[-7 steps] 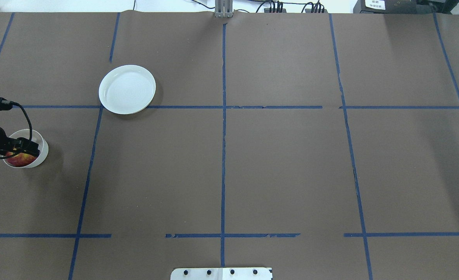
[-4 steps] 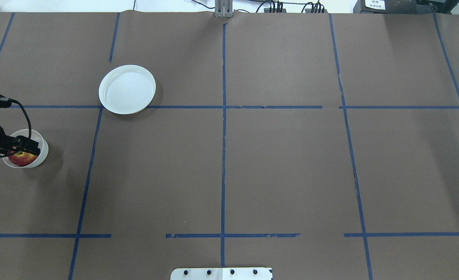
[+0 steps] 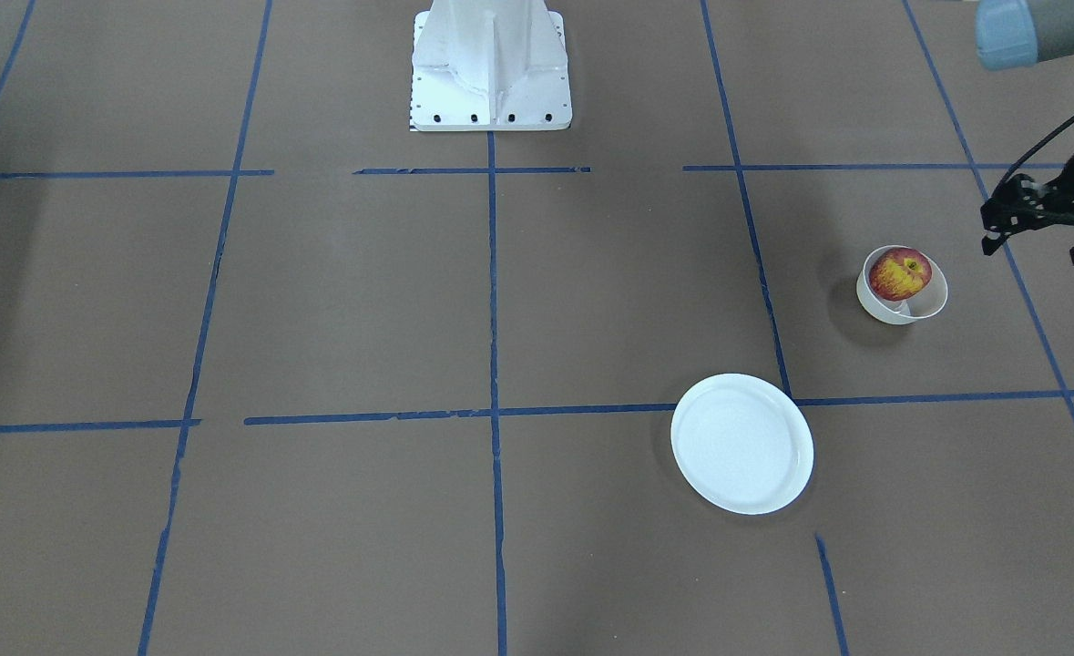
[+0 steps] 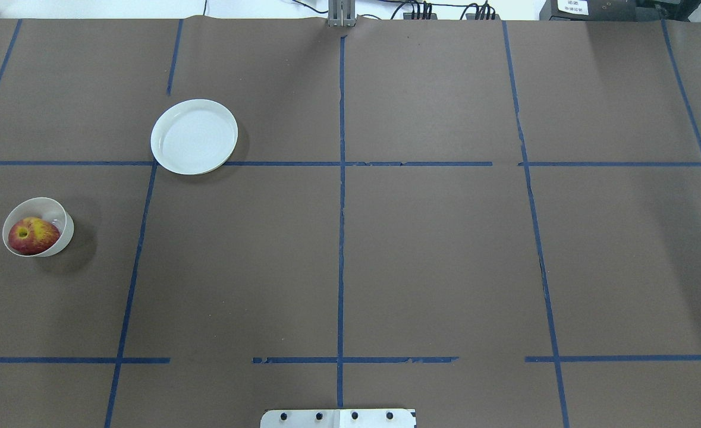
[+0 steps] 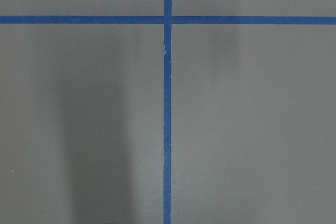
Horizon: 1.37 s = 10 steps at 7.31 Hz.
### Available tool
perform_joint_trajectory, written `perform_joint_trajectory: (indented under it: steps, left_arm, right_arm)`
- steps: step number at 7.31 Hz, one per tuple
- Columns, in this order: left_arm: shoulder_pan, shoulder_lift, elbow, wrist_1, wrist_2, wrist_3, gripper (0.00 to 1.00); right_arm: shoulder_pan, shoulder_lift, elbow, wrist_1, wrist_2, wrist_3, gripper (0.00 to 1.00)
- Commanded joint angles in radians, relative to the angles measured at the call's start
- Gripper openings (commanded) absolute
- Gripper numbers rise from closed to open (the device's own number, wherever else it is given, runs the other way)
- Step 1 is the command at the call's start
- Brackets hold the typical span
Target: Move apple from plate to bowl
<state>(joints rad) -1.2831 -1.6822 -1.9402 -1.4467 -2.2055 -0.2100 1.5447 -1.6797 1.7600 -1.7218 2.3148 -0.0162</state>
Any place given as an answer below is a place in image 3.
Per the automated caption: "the red yellow apple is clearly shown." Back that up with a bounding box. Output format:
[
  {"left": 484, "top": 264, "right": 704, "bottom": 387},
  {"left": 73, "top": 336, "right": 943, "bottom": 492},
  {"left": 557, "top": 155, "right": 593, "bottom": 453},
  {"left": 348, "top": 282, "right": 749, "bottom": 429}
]
[{"left": 868, "top": 248, "right": 934, "bottom": 302}]

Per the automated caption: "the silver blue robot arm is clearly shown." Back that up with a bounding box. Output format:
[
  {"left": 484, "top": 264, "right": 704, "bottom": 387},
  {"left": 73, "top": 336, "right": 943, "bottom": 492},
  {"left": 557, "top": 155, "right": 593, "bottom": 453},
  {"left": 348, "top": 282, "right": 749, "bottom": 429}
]
[{"left": 975, "top": 1, "right": 1074, "bottom": 265}]

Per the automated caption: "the white bowl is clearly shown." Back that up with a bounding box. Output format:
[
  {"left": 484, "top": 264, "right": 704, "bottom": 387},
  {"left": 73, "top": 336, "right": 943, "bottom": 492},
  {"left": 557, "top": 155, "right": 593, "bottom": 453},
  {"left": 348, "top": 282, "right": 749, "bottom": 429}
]
[{"left": 854, "top": 245, "right": 948, "bottom": 325}]

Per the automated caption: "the white round plate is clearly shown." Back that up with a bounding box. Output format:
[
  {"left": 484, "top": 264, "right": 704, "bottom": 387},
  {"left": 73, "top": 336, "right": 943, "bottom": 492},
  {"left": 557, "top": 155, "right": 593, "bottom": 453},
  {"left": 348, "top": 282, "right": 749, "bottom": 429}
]
[{"left": 670, "top": 374, "right": 815, "bottom": 516}]

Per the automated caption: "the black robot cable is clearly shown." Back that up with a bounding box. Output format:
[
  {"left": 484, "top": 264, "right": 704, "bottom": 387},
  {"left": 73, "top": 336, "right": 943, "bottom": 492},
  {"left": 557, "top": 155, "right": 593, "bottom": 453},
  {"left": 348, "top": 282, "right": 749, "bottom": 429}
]
[{"left": 1001, "top": 84, "right": 1074, "bottom": 183}]

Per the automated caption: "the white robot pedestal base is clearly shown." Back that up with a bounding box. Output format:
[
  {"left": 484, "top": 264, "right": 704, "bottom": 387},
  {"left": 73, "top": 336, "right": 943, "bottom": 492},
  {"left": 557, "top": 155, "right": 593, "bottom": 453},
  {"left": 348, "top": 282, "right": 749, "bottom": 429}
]
[{"left": 409, "top": 1, "right": 574, "bottom": 132}]

